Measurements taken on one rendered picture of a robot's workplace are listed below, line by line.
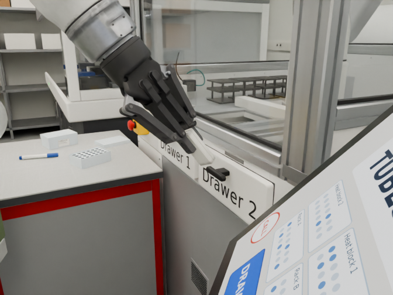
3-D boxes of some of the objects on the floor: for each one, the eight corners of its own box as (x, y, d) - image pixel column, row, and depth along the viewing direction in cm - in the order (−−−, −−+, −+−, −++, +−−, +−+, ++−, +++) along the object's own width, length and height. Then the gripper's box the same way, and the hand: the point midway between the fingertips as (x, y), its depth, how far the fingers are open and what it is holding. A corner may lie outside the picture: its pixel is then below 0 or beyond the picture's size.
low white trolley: (13, 402, 115) (-35, 205, 91) (16, 288, 167) (-14, 144, 144) (168, 338, 139) (162, 170, 116) (128, 256, 192) (119, 129, 169)
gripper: (98, 60, 43) (204, 187, 51) (154, 17, 51) (239, 134, 59) (76, 79, 49) (176, 191, 57) (130, 38, 56) (210, 142, 64)
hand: (196, 147), depth 56 cm, fingers closed
